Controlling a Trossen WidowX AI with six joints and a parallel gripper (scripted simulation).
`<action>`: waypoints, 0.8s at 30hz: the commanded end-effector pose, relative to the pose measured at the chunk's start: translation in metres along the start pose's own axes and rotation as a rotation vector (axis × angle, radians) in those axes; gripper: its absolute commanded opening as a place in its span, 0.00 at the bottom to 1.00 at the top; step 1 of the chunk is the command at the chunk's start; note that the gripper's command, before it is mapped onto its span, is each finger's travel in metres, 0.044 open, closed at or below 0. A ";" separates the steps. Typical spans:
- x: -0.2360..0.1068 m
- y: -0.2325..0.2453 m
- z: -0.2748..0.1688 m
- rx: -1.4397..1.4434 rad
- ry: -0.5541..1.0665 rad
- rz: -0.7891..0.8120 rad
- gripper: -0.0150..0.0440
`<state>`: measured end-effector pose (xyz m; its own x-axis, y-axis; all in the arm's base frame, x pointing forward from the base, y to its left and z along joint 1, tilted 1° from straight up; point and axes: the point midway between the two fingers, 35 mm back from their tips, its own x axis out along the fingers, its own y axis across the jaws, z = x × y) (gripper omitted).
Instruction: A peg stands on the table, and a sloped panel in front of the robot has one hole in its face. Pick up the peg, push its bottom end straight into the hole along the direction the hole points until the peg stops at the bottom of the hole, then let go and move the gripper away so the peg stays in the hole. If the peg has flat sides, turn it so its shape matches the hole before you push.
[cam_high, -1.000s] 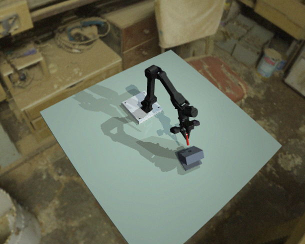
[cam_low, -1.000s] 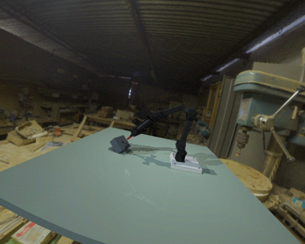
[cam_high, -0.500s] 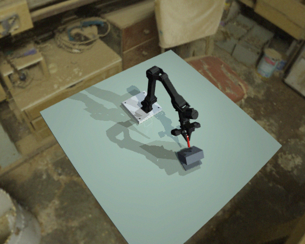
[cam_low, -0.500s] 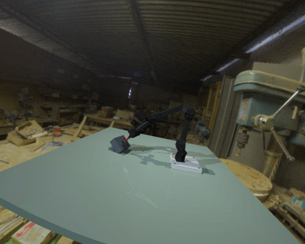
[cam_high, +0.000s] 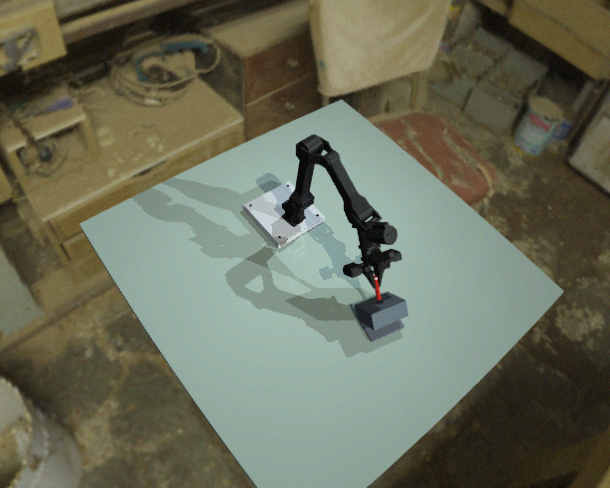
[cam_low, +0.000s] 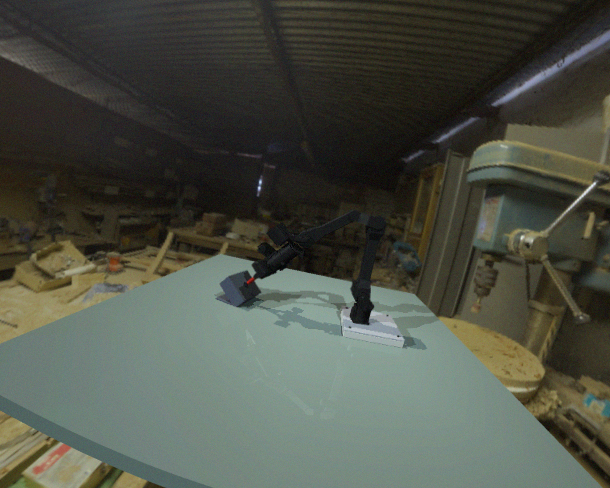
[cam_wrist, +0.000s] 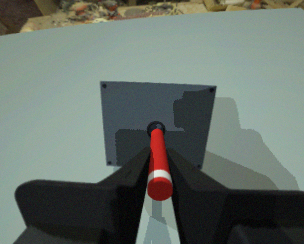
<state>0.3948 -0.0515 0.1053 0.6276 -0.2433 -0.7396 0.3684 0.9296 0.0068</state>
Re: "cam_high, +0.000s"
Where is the red peg with white band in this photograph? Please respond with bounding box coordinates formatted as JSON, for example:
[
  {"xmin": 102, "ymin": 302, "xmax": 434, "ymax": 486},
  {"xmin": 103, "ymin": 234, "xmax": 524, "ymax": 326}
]
[{"xmin": 374, "ymin": 276, "xmax": 381, "ymax": 301}]

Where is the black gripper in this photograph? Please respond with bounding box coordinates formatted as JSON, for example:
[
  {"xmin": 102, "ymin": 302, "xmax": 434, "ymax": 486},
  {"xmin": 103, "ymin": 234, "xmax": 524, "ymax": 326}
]
[{"xmin": 343, "ymin": 243, "xmax": 402, "ymax": 289}]

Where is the dark grey sloped panel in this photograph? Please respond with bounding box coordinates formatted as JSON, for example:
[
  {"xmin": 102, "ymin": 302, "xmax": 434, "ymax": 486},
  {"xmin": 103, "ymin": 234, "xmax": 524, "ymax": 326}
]
[{"xmin": 355, "ymin": 292, "xmax": 408, "ymax": 342}]

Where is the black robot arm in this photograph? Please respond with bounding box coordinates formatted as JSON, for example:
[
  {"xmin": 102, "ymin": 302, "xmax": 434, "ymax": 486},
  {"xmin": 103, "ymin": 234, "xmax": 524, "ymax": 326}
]
[{"xmin": 281, "ymin": 134, "xmax": 397, "ymax": 272}]

